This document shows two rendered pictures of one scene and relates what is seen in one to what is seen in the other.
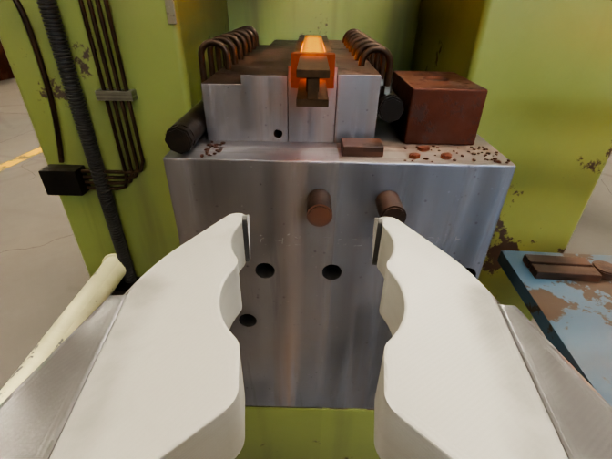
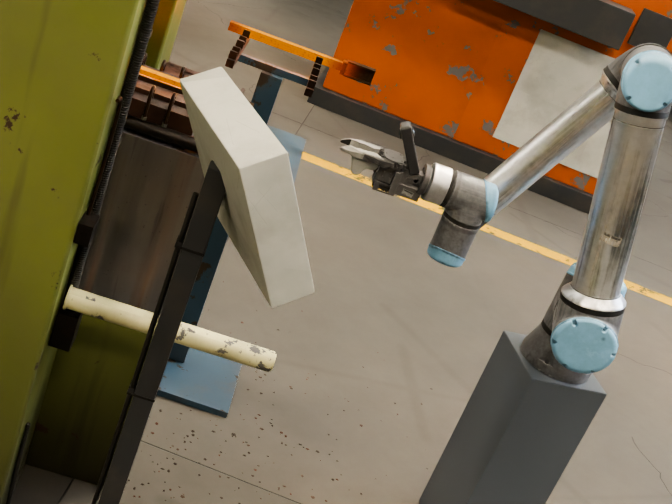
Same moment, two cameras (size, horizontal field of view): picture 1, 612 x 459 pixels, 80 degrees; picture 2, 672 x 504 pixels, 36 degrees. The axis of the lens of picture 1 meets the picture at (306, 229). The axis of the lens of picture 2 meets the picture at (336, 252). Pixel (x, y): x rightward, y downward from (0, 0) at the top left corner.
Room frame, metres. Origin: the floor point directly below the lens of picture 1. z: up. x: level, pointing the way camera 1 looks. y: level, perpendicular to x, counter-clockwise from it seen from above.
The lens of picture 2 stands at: (0.37, 2.20, 1.74)
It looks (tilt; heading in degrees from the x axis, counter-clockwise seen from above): 24 degrees down; 261
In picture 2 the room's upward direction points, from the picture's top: 22 degrees clockwise
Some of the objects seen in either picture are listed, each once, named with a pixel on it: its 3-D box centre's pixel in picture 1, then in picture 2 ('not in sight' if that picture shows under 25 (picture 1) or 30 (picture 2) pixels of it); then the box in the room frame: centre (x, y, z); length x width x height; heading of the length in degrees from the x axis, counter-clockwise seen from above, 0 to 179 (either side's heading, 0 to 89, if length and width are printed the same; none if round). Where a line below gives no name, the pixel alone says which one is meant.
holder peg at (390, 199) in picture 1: (390, 209); not in sight; (0.35, -0.09, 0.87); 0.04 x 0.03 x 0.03; 0
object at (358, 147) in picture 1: (362, 147); not in sight; (0.40, -0.06, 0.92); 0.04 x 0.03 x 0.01; 90
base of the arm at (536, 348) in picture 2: not in sight; (562, 345); (-0.61, -0.08, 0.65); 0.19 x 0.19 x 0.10
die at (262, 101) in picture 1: (297, 74); (107, 83); (0.64, 0.02, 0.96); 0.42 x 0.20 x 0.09; 0
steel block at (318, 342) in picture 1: (323, 213); (80, 178); (0.65, -0.04, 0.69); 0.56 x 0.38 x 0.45; 0
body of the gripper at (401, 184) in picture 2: not in sight; (400, 174); (-0.04, 0.00, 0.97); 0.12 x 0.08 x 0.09; 0
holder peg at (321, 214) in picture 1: (319, 207); not in sight; (0.35, -0.01, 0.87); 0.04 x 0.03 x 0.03; 0
